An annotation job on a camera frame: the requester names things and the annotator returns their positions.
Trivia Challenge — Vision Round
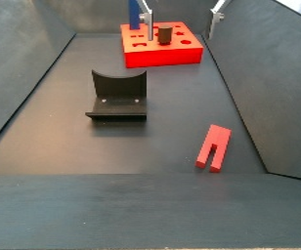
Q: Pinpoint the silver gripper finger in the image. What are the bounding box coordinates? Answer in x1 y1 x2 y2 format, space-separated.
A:
137 0 153 41
209 0 227 39

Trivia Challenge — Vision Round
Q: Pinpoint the red double-square object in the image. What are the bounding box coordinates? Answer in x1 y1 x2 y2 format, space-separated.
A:
195 125 231 173

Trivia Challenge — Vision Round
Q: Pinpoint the red shape-sorting board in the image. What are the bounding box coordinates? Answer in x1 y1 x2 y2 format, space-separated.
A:
121 21 205 68

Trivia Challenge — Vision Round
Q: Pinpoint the blue rectangular block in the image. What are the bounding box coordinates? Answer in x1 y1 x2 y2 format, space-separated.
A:
129 0 141 30

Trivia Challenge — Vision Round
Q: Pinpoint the brown rounded peg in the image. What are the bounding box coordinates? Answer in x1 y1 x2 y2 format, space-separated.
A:
158 24 173 45

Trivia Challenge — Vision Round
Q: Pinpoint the black curved holder stand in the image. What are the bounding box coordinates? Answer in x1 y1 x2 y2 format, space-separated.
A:
86 71 147 119

